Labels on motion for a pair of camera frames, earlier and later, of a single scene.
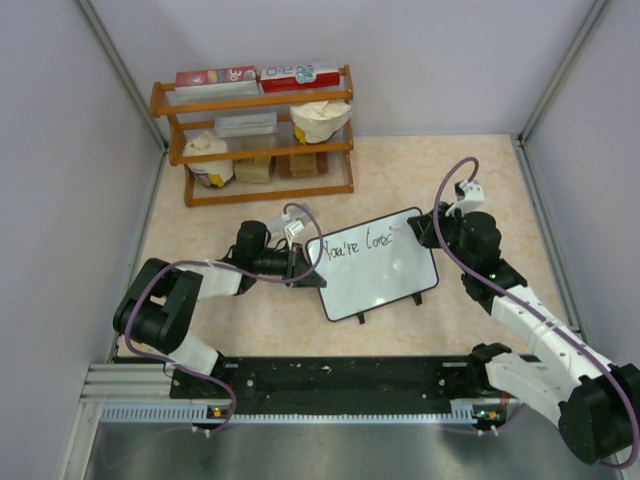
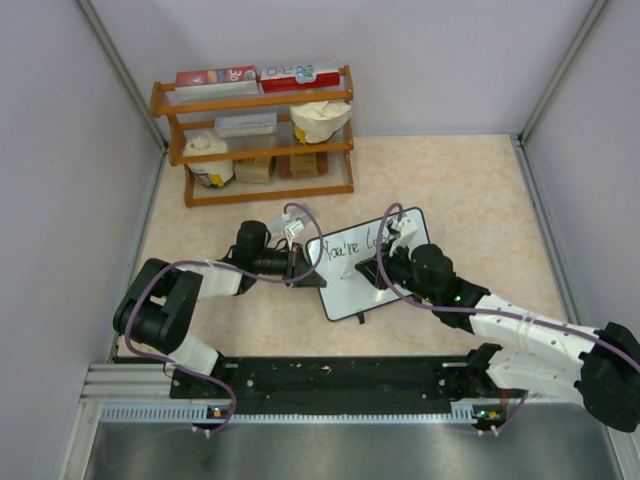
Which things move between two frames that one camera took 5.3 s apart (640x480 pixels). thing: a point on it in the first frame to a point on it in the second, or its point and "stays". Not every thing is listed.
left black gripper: (297, 264) stays
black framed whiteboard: (372, 265) stays
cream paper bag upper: (319, 122) stays
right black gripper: (425, 230) to (370, 267)
